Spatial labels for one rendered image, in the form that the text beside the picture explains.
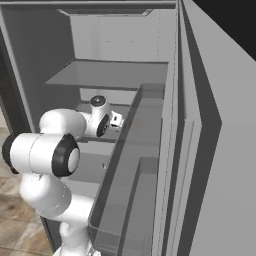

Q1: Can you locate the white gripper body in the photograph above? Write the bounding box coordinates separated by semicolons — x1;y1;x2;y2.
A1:
119;115;128;131

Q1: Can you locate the grey fridge door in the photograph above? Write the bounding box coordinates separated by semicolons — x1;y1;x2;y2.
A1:
151;0;256;256

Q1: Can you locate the grey fridge cabinet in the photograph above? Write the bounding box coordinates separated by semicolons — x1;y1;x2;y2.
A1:
0;0;181;256

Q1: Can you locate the large translucent door bin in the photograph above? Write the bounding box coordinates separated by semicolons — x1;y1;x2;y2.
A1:
87;83;166;256

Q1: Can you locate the small translucent door bin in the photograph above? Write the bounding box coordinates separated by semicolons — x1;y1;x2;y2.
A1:
117;156;160;256

